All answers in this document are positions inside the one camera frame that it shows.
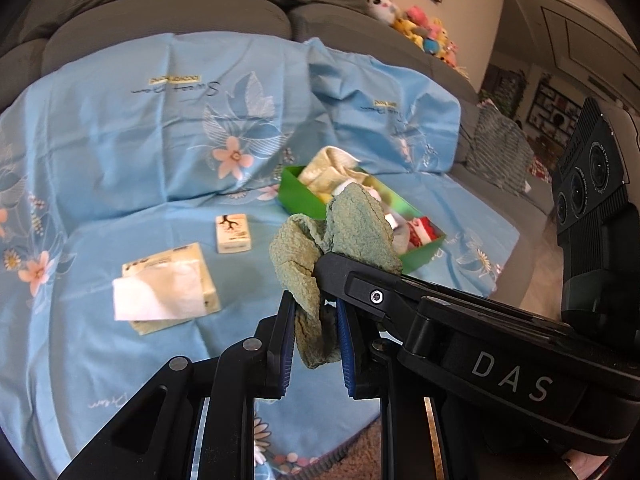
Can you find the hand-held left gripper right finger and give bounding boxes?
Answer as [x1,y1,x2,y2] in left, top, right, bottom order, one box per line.
[336,301,567,480]

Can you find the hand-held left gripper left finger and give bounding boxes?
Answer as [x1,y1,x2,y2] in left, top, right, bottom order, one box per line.
[57,290,297,480]

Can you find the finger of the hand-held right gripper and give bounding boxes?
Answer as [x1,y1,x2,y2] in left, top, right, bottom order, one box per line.
[312,252,451,347]

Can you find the green waffle cloth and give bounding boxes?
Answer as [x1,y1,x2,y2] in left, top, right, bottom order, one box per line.
[269,182,403,372]

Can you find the green box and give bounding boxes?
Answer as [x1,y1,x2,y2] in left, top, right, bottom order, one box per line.
[277,164,447,276]

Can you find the yellow tissue pack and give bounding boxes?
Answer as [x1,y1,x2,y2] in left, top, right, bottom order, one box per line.
[112,242,221,336]

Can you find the small white tissue packet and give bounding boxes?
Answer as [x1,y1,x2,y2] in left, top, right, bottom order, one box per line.
[216,213,251,254]

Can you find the cream rolled towel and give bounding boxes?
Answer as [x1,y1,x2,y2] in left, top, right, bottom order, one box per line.
[299,146,371,196]

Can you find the grey striped cushion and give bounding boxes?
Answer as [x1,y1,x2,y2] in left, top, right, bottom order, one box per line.
[467,107,533,191]

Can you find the dark leafy plant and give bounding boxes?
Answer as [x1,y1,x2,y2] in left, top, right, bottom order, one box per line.
[480,67,526,116]

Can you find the light blue floral bedsheet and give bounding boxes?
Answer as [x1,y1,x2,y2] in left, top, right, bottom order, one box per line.
[0,32,521,480]

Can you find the dark display shelf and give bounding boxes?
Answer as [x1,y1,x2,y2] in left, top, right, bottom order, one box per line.
[527,72,583,136]

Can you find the pile of colourful plush toys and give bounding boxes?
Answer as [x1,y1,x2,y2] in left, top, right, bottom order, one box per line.
[390,5,471,78]

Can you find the white big-eyed plush toy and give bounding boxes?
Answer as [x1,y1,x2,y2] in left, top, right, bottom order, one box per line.
[362,0,403,26]

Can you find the grey sofa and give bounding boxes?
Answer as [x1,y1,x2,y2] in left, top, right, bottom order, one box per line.
[0,0,557,241]

